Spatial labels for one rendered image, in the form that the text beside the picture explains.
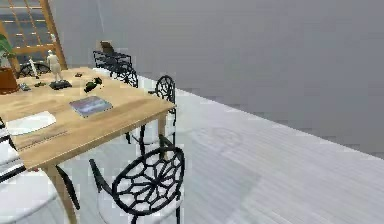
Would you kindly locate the grey book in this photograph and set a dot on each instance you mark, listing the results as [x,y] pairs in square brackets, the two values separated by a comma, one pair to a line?
[90,105]

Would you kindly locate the small black object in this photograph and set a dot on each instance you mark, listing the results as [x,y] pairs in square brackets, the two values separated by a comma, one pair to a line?
[92,84]

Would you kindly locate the white human figurine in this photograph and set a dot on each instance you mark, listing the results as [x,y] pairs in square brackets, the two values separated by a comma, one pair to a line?
[55,68]

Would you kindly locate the small grey object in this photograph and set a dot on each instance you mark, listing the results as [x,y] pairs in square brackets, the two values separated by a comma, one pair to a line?
[24,87]

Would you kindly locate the brown plant pot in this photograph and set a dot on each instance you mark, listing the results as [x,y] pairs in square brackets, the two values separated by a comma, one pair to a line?
[7,80]

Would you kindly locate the light wooden dining table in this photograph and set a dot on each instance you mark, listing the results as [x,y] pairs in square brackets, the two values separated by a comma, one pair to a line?
[100,125]

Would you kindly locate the white plate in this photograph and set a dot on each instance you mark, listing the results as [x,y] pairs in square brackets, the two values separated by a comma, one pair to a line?
[30,122]

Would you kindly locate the green house plant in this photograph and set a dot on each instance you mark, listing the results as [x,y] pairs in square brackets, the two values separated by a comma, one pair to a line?
[5,48]

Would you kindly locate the black lattice back chair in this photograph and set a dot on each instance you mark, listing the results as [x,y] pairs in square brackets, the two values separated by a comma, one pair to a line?
[148,185]
[126,75]
[165,90]
[25,70]
[6,160]

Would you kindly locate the small dark object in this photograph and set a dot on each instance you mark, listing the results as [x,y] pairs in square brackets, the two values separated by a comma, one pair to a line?
[78,75]
[40,84]

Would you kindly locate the white candle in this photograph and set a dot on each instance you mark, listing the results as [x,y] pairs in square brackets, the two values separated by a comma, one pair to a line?
[34,69]

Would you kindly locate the brown box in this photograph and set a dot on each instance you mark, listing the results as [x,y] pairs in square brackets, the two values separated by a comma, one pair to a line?
[106,46]

